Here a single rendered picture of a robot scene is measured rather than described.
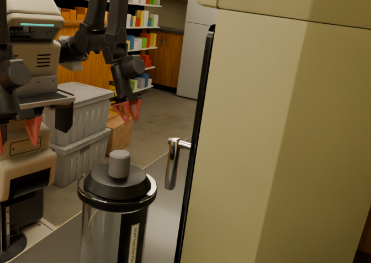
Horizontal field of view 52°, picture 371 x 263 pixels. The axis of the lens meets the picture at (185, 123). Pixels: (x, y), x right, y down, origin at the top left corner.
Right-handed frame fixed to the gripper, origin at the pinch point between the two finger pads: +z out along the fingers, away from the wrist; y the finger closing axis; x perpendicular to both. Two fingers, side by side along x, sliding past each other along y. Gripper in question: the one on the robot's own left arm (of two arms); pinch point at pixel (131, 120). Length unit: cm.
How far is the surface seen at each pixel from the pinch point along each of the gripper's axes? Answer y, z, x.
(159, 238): -40, 25, -41
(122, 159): -62, 5, -60
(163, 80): 379, -49, 294
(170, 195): -23.8, 21.1, -31.8
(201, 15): 380, -122, 198
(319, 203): -43, 18, -77
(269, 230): -49, 19, -72
